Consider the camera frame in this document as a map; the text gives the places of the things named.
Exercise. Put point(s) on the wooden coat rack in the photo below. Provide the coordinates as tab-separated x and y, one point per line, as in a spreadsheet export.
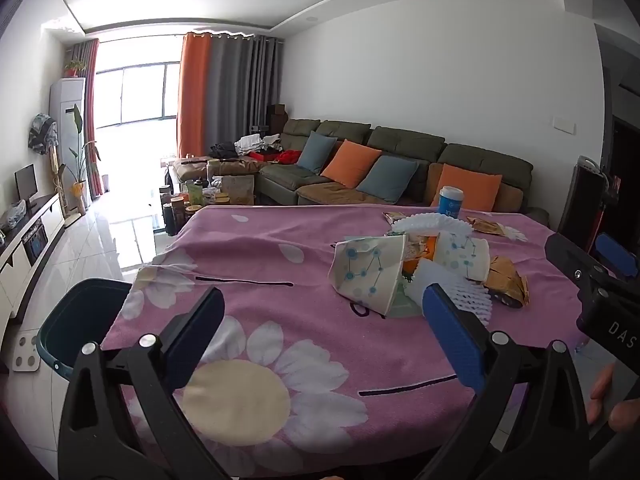
57	180

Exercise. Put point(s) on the orange curtain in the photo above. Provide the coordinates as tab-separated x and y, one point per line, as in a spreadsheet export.
192	95

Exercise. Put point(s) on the dark teal waste bin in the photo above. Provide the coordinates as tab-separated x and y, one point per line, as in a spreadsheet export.
75	310

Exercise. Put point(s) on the crushed dotted paper cup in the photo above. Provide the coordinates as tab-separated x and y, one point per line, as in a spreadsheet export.
365	270

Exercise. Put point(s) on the large gold wrapper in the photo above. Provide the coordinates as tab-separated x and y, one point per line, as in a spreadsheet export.
505	280

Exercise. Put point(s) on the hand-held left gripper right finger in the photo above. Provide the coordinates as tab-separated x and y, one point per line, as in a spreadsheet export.
452	332

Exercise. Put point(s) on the orange peel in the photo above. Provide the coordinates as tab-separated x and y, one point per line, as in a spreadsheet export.
409	265

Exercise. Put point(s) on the white wall switch plate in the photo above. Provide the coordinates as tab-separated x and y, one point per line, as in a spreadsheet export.
564	126

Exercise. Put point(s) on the clear plastic bag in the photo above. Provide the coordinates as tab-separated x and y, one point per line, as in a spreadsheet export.
12	215

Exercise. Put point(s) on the black monitor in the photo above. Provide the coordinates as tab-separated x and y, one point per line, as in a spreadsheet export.
25	182

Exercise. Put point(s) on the blue cup with white lid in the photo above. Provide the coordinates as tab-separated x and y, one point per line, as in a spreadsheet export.
450	205

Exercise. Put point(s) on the white and black TV cabinet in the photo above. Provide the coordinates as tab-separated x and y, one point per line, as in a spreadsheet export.
20	260

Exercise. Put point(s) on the white bathroom scale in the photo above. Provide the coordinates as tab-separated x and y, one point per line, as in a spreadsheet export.
25	352

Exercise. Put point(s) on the flat red box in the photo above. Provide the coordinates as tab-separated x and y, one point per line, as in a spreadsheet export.
262	156

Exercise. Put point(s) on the dark folded panel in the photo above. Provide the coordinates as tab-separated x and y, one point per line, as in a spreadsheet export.
582	200

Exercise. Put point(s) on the blue-grey cushion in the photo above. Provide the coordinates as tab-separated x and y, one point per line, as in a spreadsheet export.
387	177
317	152

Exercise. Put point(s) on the tall plant in yellow pot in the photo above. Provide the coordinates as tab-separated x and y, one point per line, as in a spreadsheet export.
77	187

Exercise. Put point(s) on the person's right hand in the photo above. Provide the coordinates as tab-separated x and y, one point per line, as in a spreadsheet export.
600	390

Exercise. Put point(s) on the orange cushion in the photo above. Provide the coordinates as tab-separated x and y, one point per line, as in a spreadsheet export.
475	187
350	162

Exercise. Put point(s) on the hanging patterned jacket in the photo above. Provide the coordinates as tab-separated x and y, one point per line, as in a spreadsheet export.
42	132

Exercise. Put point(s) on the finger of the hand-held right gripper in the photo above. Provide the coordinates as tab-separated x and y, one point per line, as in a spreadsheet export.
615	255
567	257

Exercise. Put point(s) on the pile of white clothes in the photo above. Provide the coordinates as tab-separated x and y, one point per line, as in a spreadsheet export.
255	142

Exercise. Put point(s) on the pink floral blanket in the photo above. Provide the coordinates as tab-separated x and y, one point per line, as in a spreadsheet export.
310	320

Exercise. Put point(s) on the brown snack packet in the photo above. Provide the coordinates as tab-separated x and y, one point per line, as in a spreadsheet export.
392	217

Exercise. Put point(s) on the striped grey and red curtain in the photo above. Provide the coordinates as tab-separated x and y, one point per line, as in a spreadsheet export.
91	110

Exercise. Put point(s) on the cluster of jars and bottles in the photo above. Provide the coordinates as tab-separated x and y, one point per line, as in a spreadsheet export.
180	205

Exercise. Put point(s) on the small potted plant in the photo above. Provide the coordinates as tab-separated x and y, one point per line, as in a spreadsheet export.
74	66

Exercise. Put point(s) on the stacked brown boxes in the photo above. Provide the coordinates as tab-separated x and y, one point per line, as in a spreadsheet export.
276	117

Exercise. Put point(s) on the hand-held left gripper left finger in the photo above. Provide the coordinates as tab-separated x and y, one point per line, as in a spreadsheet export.
195	332

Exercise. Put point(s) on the window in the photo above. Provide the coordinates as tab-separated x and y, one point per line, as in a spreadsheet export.
140	100

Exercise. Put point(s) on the red cloth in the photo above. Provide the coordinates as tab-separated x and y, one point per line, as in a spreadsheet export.
289	157

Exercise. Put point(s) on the white standing air conditioner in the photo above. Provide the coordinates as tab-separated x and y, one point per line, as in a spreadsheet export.
67	100

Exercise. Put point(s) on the small gold wrapper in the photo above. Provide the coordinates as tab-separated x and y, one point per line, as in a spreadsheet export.
482	225

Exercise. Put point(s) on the black bag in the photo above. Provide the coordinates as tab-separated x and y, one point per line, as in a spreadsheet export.
222	150

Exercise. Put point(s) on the olive green sofa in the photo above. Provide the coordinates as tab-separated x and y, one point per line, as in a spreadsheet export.
400	140

